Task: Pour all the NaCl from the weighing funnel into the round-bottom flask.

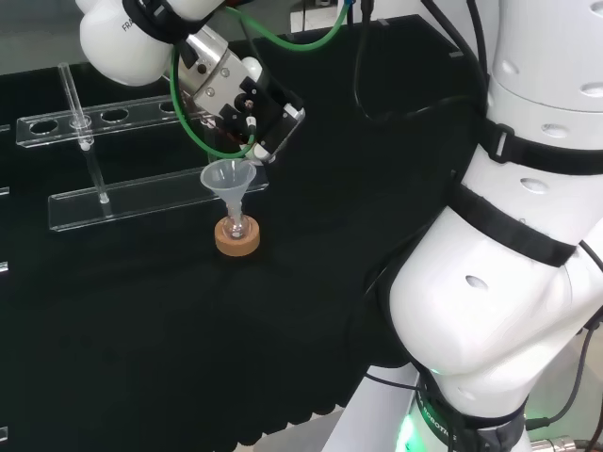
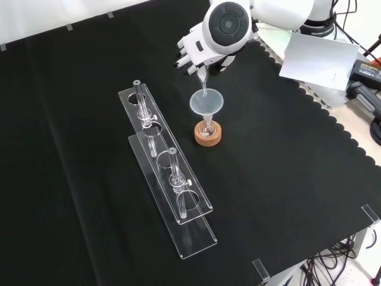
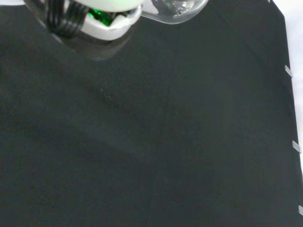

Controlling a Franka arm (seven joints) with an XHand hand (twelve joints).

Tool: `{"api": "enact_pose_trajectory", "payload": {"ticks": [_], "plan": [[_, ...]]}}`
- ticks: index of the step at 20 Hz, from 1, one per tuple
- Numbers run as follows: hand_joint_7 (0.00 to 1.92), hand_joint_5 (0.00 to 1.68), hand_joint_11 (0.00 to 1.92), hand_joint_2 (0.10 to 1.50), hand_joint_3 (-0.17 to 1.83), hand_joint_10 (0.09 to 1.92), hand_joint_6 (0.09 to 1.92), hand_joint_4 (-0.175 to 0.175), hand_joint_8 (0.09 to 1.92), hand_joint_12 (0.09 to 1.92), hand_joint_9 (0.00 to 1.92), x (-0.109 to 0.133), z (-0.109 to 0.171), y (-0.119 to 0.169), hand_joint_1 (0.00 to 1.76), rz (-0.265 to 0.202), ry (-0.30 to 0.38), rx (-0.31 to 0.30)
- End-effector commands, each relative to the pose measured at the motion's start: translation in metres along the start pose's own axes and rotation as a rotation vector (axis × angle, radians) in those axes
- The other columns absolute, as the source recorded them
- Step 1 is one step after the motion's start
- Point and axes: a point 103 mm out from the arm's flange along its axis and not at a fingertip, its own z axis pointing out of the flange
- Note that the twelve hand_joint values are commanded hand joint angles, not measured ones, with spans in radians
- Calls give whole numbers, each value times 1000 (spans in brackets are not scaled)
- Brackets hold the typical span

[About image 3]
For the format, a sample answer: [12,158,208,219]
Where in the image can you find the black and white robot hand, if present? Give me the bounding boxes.
[23,0,143,61]

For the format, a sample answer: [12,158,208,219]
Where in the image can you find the black bench cloth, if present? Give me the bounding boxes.
[0,0,303,227]

